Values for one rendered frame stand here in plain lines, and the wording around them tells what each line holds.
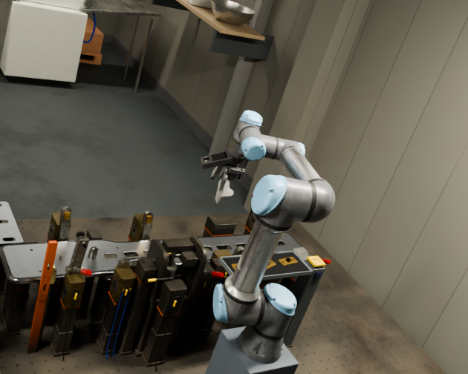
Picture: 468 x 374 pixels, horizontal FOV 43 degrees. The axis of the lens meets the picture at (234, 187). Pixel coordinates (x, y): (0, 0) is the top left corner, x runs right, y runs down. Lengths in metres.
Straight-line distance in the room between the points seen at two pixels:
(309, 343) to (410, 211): 1.61
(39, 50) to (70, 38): 0.33
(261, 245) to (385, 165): 2.68
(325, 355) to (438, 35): 2.24
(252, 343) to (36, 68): 5.02
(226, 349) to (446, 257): 2.24
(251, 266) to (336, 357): 1.17
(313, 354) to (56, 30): 4.62
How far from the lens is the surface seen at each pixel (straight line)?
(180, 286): 2.22
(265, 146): 1.99
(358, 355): 2.92
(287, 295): 1.93
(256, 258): 1.74
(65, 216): 2.43
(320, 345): 2.86
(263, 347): 1.98
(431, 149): 4.06
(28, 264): 2.30
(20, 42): 6.45
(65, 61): 6.62
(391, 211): 4.27
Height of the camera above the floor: 2.39
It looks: 26 degrees down
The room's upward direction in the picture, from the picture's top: 19 degrees clockwise
